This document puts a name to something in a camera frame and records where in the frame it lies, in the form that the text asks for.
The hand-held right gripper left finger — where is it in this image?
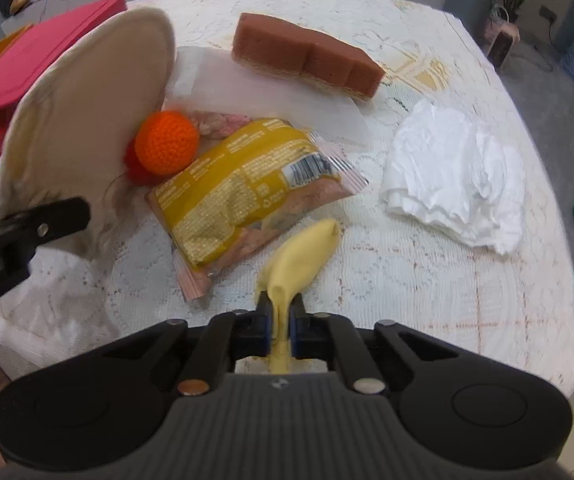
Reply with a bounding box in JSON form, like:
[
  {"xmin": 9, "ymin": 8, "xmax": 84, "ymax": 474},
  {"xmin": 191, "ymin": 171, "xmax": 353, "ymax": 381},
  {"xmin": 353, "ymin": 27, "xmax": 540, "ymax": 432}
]
[{"xmin": 94, "ymin": 294, "xmax": 272, "ymax": 395}]

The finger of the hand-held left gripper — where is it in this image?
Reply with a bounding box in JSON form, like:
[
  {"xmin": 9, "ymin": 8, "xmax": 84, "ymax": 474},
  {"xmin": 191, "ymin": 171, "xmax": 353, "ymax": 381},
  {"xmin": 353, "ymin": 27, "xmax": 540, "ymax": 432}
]
[{"xmin": 0, "ymin": 197, "xmax": 91, "ymax": 261}]

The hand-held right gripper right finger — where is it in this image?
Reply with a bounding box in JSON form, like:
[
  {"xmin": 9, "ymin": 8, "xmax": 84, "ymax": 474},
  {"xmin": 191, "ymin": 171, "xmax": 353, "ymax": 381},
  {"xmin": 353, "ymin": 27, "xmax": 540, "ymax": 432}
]
[{"xmin": 289, "ymin": 294, "xmax": 462, "ymax": 395}]

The yellow balloon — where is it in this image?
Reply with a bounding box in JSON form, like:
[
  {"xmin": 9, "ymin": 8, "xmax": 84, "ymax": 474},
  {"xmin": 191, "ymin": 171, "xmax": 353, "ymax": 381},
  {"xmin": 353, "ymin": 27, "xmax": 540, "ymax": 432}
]
[{"xmin": 256, "ymin": 217, "xmax": 342, "ymax": 376}]

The yellow snack packet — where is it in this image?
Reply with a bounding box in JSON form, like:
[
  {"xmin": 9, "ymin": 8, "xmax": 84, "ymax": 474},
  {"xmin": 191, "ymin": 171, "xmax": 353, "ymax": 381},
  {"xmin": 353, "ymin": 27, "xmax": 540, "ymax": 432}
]
[{"xmin": 147, "ymin": 117, "xmax": 370, "ymax": 306}]

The orange crochet ball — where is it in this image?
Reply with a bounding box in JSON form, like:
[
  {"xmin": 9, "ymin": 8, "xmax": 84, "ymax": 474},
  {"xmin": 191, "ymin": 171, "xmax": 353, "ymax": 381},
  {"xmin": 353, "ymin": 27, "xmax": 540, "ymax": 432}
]
[{"xmin": 134, "ymin": 110, "xmax": 200, "ymax": 177}]

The white tissue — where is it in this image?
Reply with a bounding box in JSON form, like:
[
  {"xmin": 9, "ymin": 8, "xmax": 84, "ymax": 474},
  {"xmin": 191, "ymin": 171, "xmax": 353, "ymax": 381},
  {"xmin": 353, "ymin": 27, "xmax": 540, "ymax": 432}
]
[{"xmin": 379, "ymin": 99, "xmax": 526, "ymax": 261}]

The white lace tablecloth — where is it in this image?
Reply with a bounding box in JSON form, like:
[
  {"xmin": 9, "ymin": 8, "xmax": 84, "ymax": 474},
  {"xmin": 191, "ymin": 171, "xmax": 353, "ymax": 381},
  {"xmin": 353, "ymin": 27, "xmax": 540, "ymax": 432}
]
[{"xmin": 0, "ymin": 0, "xmax": 574, "ymax": 401}]

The pink box lid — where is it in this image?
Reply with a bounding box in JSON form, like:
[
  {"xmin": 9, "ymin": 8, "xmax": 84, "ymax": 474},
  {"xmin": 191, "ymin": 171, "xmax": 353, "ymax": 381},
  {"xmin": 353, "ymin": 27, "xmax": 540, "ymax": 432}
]
[{"xmin": 0, "ymin": 0, "xmax": 128, "ymax": 121}]

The brown sponge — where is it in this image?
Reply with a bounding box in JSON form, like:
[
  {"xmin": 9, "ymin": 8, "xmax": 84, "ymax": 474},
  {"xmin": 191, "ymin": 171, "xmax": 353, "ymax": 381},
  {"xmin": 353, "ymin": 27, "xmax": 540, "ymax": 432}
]
[{"xmin": 231, "ymin": 12, "xmax": 388, "ymax": 103}]

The brown small heater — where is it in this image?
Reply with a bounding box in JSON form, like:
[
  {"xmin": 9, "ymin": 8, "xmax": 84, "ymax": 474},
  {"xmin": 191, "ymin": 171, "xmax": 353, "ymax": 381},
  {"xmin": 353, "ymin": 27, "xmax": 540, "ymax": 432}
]
[{"xmin": 487, "ymin": 30, "xmax": 520, "ymax": 68}]

